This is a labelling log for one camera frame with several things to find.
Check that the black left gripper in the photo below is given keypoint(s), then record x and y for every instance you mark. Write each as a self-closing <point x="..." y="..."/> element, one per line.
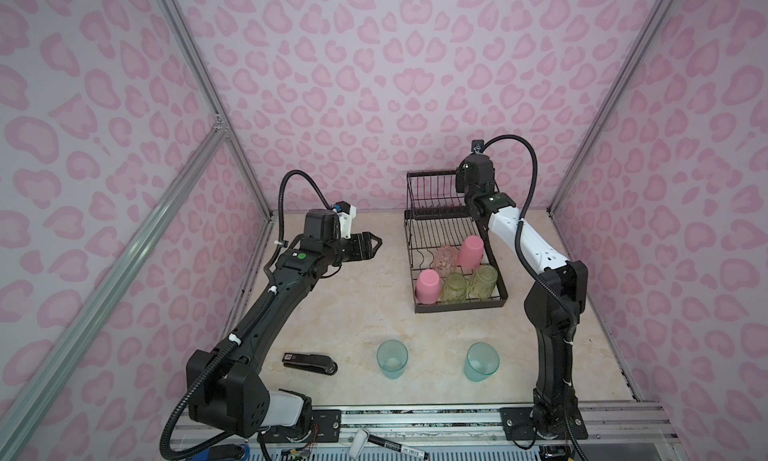
<point x="368" y="251"/>

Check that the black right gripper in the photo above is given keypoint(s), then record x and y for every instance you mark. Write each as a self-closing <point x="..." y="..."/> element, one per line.
<point x="461" y="177"/>

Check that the pink cup front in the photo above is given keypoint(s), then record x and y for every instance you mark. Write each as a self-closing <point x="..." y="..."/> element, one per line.
<point x="428" y="287"/>

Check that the pink cup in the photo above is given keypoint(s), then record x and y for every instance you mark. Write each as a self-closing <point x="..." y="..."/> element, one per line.
<point x="471" y="253"/>
<point x="428" y="287"/>

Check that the orange translucent cup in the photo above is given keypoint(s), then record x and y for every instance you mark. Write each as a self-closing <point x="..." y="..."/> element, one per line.
<point x="445" y="261"/>

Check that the green cup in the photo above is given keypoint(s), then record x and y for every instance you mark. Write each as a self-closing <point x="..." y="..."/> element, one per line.
<point x="454" y="289"/>
<point x="482" y="283"/>

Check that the teal cup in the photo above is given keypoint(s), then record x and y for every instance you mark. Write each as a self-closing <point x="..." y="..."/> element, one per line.
<point x="481" y="361"/>
<point x="392" y="357"/>

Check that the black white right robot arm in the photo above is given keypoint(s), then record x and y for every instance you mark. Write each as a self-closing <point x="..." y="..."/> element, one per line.
<point x="554" y="303"/>

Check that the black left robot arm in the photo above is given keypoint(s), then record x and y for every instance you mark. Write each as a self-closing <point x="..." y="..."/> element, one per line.
<point x="226" y="391"/>

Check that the black stapler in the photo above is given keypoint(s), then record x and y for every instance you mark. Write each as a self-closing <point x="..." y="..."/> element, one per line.
<point x="314" y="363"/>

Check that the black marker pen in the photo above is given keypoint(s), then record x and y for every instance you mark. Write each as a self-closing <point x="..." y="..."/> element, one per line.
<point x="363" y="437"/>

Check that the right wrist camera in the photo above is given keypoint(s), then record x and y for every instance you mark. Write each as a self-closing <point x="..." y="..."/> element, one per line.
<point x="477" y="146"/>

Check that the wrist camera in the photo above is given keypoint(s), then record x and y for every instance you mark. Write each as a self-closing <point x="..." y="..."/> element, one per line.
<point x="477" y="146"/>
<point x="346" y="213"/>

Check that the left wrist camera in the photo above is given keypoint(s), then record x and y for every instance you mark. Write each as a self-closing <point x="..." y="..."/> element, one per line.
<point x="346" y="213"/>

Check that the black wire dish rack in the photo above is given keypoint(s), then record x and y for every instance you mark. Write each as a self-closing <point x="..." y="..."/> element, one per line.
<point x="436" y="217"/>

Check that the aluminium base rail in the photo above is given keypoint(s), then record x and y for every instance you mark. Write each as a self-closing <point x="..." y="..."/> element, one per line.
<point x="610" y="430"/>

